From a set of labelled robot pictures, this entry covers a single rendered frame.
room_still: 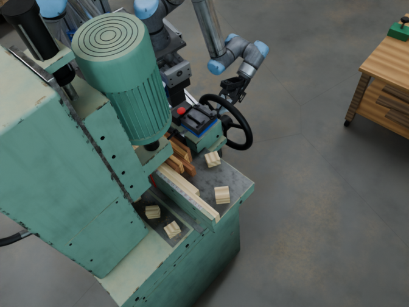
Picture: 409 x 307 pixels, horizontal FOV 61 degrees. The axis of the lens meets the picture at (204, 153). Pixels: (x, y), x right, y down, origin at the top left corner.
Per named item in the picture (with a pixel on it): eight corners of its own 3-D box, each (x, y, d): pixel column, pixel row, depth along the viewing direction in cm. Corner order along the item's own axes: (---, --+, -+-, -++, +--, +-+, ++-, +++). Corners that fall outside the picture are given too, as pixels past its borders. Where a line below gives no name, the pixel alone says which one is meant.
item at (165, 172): (220, 219, 111) (219, 213, 107) (216, 223, 110) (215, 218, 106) (106, 125, 137) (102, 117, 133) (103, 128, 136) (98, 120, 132)
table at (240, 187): (271, 173, 125) (272, 164, 120) (215, 234, 115) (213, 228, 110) (159, 95, 151) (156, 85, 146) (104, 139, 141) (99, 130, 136)
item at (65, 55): (86, 75, 73) (47, 3, 59) (54, 98, 70) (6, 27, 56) (64, 59, 77) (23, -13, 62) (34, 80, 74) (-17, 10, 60)
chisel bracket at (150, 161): (174, 155, 120) (170, 141, 113) (145, 183, 115) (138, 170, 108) (160, 144, 123) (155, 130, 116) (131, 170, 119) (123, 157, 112)
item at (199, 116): (217, 120, 125) (216, 111, 121) (196, 140, 122) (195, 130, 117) (192, 103, 131) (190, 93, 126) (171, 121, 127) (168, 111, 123)
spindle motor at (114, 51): (184, 118, 102) (163, 29, 76) (139, 157, 96) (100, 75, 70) (145, 91, 109) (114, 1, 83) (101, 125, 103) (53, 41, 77)
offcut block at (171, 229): (165, 232, 121) (163, 228, 118) (176, 224, 122) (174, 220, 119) (170, 239, 120) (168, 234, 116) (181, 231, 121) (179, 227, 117)
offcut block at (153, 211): (148, 218, 125) (145, 214, 121) (148, 211, 126) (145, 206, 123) (160, 217, 124) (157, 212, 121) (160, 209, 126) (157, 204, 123)
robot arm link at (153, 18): (133, 27, 166) (125, 2, 155) (153, 12, 171) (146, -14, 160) (151, 36, 161) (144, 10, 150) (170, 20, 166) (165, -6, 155)
